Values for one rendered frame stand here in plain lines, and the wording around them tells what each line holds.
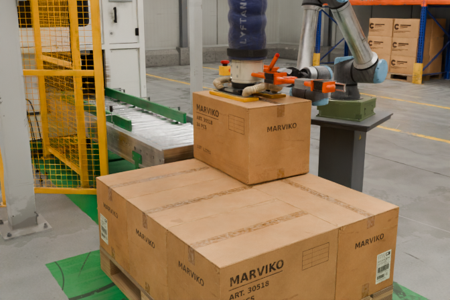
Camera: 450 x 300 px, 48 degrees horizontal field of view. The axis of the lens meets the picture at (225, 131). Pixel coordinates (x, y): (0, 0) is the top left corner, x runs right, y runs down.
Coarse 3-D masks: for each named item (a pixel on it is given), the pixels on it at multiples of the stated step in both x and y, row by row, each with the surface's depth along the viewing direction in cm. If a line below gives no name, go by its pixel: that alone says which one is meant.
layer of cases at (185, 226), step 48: (96, 192) 275; (144, 192) 251; (192, 192) 251; (240, 192) 251; (288, 192) 251; (336, 192) 251; (144, 240) 230; (192, 240) 199; (240, 240) 199; (288, 240) 199; (336, 240) 212; (384, 240) 232; (144, 288) 238; (192, 288) 197; (240, 288) 186; (288, 288) 201; (336, 288) 218; (384, 288) 239
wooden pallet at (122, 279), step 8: (104, 256) 278; (104, 264) 280; (112, 264) 274; (104, 272) 282; (112, 272) 275; (120, 272) 278; (112, 280) 272; (120, 280) 270; (128, 280) 270; (120, 288) 265; (128, 288) 262; (136, 288) 262; (392, 288) 243; (128, 296) 256; (136, 296) 255; (144, 296) 239; (368, 296) 233; (376, 296) 236; (384, 296) 240
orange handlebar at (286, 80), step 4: (264, 68) 293; (276, 68) 298; (252, 72) 275; (260, 72) 275; (256, 76) 271; (260, 76) 268; (264, 76) 266; (284, 76) 259; (288, 76) 254; (292, 76) 255; (280, 80) 255; (284, 80) 253; (288, 80) 250; (292, 80) 248; (304, 84) 241; (308, 84) 238; (332, 84) 231; (328, 88) 229; (332, 88) 230
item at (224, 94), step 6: (210, 90) 291; (216, 90) 288; (222, 90) 288; (240, 90) 273; (222, 96) 280; (228, 96) 275; (234, 96) 271; (240, 96) 268; (246, 96) 268; (252, 96) 270
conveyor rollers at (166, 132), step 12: (108, 108) 456; (120, 108) 461; (132, 108) 458; (132, 120) 411; (144, 120) 416; (156, 120) 413; (168, 120) 410; (132, 132) 373; (144, 132) 370; (156, 132) 374; (168, 132) 370; (180, 132) 375; (192, 132) 371; (168, 144) 340; (180, 144) 344
